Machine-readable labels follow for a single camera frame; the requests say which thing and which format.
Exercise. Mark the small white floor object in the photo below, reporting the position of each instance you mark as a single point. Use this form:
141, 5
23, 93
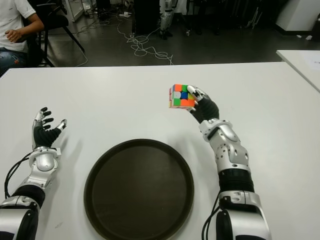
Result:
309, 37

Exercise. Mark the standing silver humanoid robot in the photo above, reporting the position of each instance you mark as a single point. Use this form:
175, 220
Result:
166, 20

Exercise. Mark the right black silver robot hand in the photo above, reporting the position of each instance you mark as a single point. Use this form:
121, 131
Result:
207, 110

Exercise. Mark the grey folding metal stand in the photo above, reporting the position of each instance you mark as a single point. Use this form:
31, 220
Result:
255, 18

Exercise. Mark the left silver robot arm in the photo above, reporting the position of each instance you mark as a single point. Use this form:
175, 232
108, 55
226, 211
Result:
42, 162

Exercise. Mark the person in white shirt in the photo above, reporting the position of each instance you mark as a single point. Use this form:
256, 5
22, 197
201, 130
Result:
12, 15

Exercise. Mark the white paper sheet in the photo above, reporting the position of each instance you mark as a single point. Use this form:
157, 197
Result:
313, 65

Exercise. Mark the black chair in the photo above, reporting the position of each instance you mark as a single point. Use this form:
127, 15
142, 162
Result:
55, 21

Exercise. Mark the white glass display cabinet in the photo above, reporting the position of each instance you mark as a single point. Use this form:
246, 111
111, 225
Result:
73, 10

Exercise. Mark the white side table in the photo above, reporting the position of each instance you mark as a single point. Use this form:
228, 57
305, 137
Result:
297, 62

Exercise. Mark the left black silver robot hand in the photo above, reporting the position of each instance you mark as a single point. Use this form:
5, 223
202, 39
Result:
43, 136

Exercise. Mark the dark brown round plate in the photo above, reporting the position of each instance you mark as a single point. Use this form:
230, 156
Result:
140, 190

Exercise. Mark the white power strip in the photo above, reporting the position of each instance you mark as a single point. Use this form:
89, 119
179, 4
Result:
125, 14

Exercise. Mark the white pedestal cabinet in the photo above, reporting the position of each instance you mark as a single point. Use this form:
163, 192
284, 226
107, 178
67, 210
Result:
297, 12

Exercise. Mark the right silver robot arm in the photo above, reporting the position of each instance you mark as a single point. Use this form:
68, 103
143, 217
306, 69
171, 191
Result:
227, 150

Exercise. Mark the black cabinet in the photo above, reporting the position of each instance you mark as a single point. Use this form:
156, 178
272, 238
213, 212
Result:
146, 15

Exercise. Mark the multicoloured Rubik's cube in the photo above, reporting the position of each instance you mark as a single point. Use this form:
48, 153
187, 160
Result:
178, 97

